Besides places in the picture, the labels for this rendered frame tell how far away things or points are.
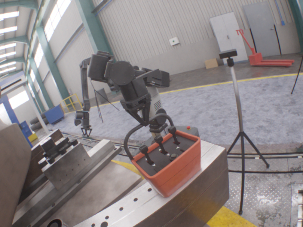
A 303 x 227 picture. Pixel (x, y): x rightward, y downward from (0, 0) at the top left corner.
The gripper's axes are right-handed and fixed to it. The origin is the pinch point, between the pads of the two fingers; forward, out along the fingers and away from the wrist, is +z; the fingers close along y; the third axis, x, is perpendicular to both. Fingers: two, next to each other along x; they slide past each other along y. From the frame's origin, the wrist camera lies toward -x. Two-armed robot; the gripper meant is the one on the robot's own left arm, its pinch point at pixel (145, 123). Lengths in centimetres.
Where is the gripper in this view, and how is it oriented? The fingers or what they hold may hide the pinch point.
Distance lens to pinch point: 47.1
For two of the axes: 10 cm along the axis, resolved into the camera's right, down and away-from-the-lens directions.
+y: -4.9, -1.2, 8.6
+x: -7.9, 4.7, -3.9
